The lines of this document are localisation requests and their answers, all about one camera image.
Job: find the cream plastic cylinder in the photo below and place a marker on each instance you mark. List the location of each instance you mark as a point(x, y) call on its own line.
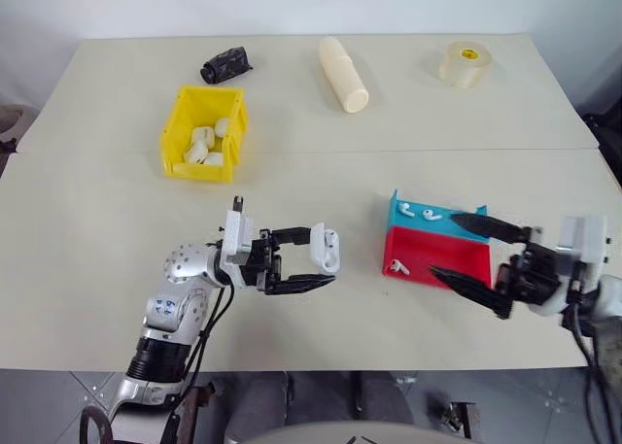
point(342, 75)

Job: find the dark chair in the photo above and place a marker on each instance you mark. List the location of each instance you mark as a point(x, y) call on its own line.
point(607, 138)

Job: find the white earbud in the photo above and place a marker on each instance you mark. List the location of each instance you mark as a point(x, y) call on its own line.
point(405, 209)
point(398, 267)
point(429, 215)

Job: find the black rolled cloth bundle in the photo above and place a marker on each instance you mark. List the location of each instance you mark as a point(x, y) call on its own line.
point(226, 65)

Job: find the dark rounded shape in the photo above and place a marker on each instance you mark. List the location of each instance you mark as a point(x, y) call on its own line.
point(257, 400)

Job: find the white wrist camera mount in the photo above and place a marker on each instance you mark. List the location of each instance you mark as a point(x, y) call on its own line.
point(593, 240)
point(238, 240)

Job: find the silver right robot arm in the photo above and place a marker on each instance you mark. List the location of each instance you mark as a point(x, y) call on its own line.
point(610, 298)

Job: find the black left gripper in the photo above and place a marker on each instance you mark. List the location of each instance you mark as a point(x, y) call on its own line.
point(260, 264)

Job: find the yellow plastic bin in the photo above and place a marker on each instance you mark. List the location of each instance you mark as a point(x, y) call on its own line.
point(192, 109)

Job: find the red sloped tray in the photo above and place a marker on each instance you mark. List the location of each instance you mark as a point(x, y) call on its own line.
point(437, 254)

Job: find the grey round stool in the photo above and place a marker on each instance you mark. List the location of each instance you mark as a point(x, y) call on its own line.
point(10, 121)

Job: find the blue sloped tray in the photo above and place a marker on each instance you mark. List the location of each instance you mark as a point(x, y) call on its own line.
point(437, 228)

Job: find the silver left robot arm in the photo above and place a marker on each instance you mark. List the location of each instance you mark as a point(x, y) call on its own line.
point(177, 269)

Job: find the clear packing tape roll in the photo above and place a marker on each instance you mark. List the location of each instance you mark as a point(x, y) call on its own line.
point(464, 65)

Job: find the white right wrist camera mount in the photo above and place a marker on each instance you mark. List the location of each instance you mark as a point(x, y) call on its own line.
point(593, 240)

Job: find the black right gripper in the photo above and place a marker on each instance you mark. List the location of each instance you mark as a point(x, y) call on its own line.
point(537, 274)

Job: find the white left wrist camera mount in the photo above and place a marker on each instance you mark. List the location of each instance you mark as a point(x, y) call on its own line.
point(238, 240)

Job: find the white earbud case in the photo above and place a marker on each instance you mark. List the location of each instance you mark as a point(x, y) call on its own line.
point(321, 247)
point(223, 127)
point(196, 152)
point(202, 135)
point(214, 159)

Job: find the closed white earbud case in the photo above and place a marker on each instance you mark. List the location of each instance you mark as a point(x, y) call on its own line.
point(214, 159)
point(196, 152)
point(223, 127)
point(202, 135)

